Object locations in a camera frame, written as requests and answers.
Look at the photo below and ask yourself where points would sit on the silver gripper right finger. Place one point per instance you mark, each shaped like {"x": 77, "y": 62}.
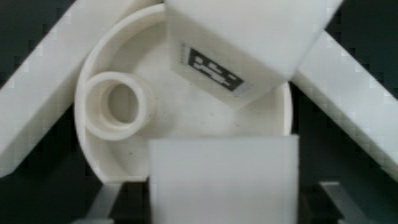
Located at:
{"x": 354, "y": 216}

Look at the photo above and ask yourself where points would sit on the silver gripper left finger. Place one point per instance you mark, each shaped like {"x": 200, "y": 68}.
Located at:
{"x": 98, "y": 214}

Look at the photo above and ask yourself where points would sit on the white stool leg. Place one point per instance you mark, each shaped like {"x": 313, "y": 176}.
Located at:
{"x": 225, "y": 180}
{"x": 241, "y": 40}

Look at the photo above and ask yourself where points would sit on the white U-shaped fence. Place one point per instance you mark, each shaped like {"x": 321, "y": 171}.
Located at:
{"x": 38, "y": 92}

